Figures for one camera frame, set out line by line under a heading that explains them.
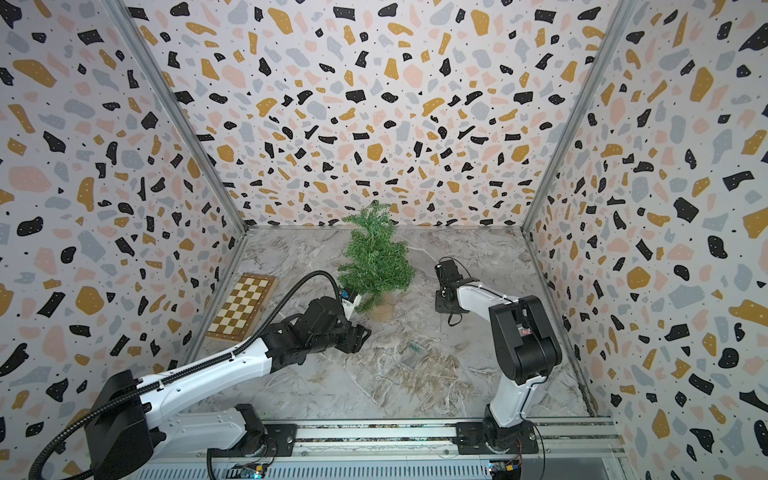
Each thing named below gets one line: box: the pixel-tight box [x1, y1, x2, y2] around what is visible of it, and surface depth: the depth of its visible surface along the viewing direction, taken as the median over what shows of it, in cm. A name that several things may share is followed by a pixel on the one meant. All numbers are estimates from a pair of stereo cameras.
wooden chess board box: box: [205, 272, 279, 342], surface depth 97 cm
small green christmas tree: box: [338, 201, 416, 321], surface depth 76 cm
